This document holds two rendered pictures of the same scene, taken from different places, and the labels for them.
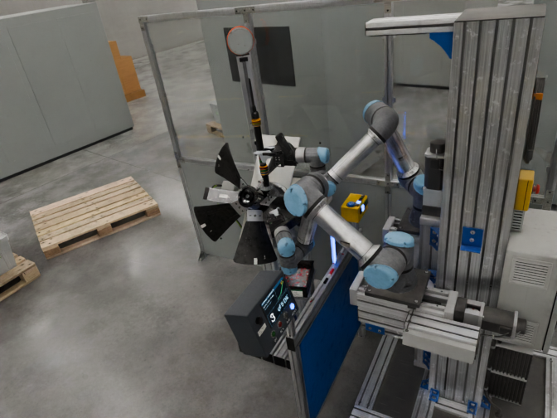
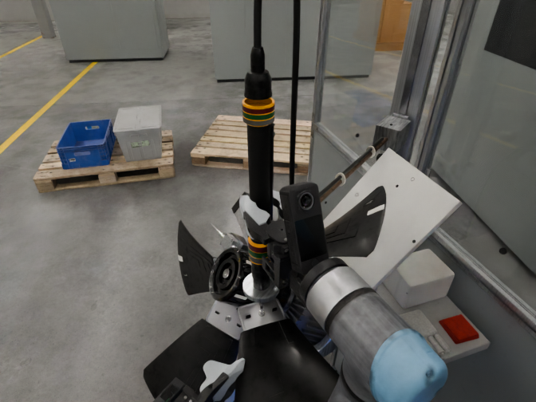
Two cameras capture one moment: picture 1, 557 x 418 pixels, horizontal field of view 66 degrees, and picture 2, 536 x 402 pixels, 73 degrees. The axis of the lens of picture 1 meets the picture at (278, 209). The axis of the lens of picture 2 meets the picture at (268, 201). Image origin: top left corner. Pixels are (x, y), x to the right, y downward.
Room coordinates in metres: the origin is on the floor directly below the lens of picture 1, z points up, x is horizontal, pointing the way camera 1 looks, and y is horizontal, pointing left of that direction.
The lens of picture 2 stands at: (1.63, -0.26, 1.79)
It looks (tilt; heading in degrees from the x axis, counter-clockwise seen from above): 35 degrees down; 39
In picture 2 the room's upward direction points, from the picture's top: straight up
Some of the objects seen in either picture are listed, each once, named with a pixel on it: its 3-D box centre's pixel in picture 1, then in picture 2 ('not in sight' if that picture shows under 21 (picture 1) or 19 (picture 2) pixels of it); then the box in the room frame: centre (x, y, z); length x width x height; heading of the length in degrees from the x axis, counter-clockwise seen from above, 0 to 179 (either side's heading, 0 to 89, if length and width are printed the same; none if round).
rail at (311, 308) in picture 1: (330, 280); not in sight; (1.71, -0.21, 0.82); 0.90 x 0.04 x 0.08; 148
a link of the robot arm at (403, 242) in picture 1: (398, 250); not in sight; (1.38, -0.45, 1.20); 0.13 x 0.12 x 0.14; 140
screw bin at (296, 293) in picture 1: (295, 278); not in sight; (1.74, -0.03, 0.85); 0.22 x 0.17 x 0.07; 162
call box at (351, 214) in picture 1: (354, 208); not in sight; (2.05, -0.42, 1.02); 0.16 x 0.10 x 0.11; 148
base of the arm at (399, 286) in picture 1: (398, 271); not in sight; (1.39, -0.45, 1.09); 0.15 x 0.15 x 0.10
